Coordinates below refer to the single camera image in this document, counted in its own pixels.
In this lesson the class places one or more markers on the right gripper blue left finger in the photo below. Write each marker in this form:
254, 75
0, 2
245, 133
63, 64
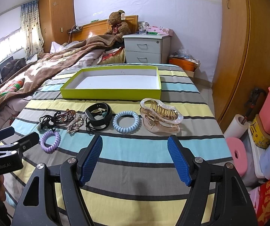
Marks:
87, 159

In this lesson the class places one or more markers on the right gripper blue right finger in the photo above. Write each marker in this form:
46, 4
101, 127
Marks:
183, 159

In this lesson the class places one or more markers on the rhinestone hair clip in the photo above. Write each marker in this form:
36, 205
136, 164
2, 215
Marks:
75, 125

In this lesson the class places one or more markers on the clear gold hair claw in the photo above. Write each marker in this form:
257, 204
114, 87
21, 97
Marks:
159, 117

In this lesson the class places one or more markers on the left hand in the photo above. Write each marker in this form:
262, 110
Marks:
2, 189

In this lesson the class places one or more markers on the striped table cloth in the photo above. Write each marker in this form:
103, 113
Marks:
134, 181

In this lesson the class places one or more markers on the brown plush blanket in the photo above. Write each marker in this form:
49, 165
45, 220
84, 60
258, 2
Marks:
49, 65

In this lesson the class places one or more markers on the pink foam stool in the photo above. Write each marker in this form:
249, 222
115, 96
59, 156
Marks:
238, 153

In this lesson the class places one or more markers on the white paper roll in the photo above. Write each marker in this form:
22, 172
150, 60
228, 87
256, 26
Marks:
237, 127

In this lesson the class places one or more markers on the green shallow box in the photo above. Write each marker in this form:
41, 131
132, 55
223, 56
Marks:
114, 82

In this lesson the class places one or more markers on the yellow tin box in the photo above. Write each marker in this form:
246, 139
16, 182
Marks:
260, 137

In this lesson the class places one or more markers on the floral curtain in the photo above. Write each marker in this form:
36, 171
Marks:
30, 26

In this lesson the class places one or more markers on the orange basket with clutter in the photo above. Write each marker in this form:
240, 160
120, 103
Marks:
184, 59

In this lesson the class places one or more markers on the white bedside drawer cabinet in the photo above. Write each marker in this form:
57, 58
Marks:
147, 49

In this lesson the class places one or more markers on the wooden headboard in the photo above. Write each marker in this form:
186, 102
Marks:
100, 27

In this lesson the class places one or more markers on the power strip on headboard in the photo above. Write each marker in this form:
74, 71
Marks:
74, 29

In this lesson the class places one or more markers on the brown teddy bear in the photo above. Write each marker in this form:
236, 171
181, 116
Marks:
119, 27

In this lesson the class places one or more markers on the pink tissue box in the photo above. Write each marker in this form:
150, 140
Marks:
160, 31

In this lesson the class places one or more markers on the large wooden wardrobe right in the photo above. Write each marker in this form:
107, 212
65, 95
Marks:
244, 57

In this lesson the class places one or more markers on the tall wooden wardrobe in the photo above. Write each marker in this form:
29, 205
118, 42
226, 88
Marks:
56, 18

